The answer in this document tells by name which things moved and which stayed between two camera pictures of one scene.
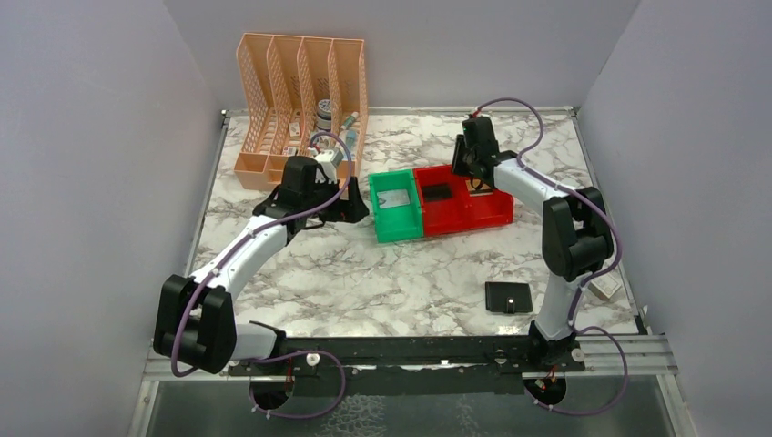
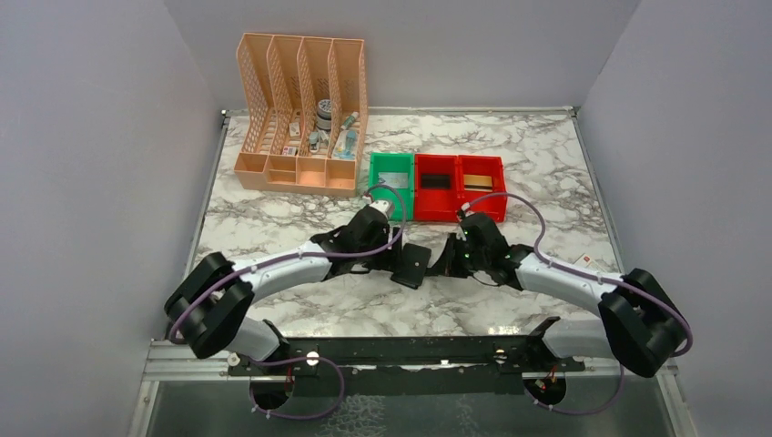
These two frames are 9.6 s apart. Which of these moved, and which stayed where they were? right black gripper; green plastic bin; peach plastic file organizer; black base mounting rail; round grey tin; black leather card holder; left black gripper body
Moved: green plastic bin; black leather card holder; left black gripper body; right black gripper
Stayed: round grey tin; black base mounting rail; peach plastic file organizer
